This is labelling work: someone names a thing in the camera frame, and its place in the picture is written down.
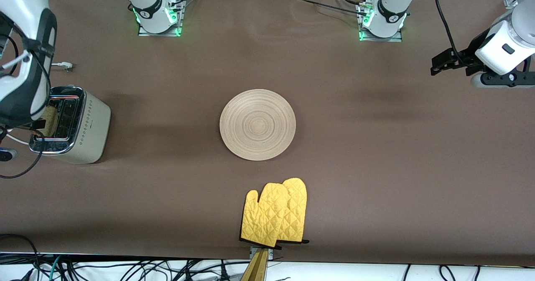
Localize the brown bread slice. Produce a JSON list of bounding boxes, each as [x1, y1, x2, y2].
[[42, 105, 59, 137]]

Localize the round wooden plate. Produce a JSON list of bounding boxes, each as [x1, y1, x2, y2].
[[219, 89, 296, 161]]

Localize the white chrome two-slot toaster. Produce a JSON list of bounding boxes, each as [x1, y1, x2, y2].
[[28, 85, 112, 165]]

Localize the brown table cover sheet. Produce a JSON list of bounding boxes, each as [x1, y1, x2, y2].
[[0, 0, 535, 267]]

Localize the yellow quilted oven mitt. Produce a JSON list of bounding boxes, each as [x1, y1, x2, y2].
[[239, 183, 291, 248], [276, 177, 310, 245]]

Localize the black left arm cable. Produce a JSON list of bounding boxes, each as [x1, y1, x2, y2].
[[434, 0, 465, 65]]

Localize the white toaster power cable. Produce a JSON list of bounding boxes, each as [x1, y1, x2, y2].
[[6, 61, 74, 146]]

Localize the thin white right arm cable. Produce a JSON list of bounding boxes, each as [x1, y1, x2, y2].
[[0, 54, 31, 71]]

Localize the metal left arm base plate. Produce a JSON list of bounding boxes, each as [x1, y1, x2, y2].
[[359, 3, 404, 42]]

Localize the black left base cable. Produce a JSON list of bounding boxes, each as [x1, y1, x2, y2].
[[288, 0, 372, 16]]

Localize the teal floor cable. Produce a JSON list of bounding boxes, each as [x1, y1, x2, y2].
[[48, 255, 62, 281]]

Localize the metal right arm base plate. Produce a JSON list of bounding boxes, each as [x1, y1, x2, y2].
[[138, 0, 185, 37]]

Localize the tangled black floor cables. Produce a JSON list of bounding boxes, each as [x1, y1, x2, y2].
[[0, 234, 251, 281]]

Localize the small metal clamp bracket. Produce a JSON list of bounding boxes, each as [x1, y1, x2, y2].
[[249, 247, 274, 261]]

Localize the wooden post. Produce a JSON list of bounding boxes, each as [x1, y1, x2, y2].
[[239, 249, 269, 281]]

